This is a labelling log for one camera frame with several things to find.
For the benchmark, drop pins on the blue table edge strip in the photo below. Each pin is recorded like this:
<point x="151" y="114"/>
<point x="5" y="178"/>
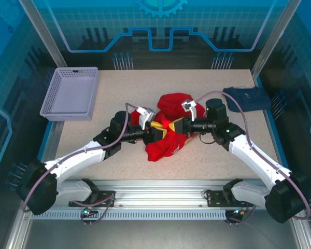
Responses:
<point x="273" y="129"/>
<point x="47" y="132"/>

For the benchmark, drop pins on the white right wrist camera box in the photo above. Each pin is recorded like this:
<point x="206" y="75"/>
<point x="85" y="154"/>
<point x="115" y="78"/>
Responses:
<point x="188" y="106"/>

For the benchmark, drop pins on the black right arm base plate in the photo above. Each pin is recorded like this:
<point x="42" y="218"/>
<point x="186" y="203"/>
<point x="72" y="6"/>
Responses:
<point x="215" y="199"/>

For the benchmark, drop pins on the lavender plastic basket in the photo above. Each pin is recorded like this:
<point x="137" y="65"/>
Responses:
<point x="70" y="93"/>

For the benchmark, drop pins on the red t-shirt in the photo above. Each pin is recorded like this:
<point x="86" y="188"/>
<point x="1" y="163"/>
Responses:
<point x="171" y="103"/>

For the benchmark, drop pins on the power connector with green light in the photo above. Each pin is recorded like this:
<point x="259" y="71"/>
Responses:
<point x="239" y="212"/>
<point x="88" y="211"/>

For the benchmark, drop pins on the folded navy t-shirt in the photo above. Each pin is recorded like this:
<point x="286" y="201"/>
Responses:
<point x="248" y="99"/>

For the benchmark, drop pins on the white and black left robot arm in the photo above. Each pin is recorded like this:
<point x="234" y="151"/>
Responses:
<point x="75" y="158"/>

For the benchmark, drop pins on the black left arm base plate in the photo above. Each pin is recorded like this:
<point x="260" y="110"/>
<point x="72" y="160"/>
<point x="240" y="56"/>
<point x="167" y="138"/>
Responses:
<point x="105" y="196"/>

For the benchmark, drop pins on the aluminium frame post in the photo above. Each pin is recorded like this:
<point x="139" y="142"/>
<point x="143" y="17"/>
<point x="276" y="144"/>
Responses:
<point x="42" y="31"/>
<point x="277" y="31"/>

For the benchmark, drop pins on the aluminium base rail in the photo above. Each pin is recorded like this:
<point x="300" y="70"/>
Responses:
<point x="158" y="194"/>

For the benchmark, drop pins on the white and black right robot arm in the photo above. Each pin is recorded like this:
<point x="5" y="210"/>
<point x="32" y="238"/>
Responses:
<point x="256" y="158"/>

